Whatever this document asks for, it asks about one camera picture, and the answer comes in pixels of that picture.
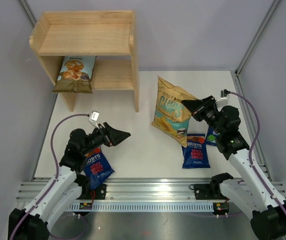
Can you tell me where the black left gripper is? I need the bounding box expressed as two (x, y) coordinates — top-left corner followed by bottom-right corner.
(81, 122), (130, 156)

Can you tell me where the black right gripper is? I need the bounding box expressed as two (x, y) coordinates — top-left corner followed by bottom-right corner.
(182, 95), (225, 137)

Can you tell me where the tan kettle cooked chips bag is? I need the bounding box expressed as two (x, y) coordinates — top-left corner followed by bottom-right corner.
(151, 76), (197, 148)

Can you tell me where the blue Burts spicy chilli bag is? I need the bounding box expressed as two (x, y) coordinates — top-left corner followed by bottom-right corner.
(84, 147), (115, 190)

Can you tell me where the light blue cassava chips bag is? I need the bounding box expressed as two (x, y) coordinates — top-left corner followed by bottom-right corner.
(52, 55), (96, 94)

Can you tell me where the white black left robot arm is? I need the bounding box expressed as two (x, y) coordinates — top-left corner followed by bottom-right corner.
(8, 122), (130, 240)

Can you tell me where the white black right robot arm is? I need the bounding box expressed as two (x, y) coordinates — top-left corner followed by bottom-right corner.
(182, 96), (286, 240)

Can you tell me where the wooden two-tier shelf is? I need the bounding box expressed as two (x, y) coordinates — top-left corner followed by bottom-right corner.
(29, 10), (139, 111)

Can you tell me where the Burts sea salt vinegar bag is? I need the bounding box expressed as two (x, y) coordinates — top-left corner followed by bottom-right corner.
(205, 126), (218, 146)

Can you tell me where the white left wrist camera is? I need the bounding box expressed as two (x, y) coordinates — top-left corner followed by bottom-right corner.
(89, 110), (100, 128)

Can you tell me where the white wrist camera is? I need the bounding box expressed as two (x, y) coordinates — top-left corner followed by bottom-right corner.
(215, 89), (230, 108)
(89, 110), (100, 128)

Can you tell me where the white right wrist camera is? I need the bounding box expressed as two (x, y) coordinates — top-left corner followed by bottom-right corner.
(215, 89), (230, 108)

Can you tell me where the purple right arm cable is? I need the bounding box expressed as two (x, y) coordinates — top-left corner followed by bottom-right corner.
(182, 91), (286, 240)

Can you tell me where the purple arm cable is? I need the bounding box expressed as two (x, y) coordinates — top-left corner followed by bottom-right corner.
(9, 113), (91, 240)
(182, 91), (286, 240)

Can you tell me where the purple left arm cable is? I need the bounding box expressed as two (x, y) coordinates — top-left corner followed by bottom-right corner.
(9, 113), (91, 240)

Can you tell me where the aluminium mounting rail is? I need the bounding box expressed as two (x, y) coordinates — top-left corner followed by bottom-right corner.
(16, 177), (286, 201)

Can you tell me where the white slotted cable duct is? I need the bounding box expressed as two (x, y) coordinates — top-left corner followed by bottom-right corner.
(66, 202), (214, 213)

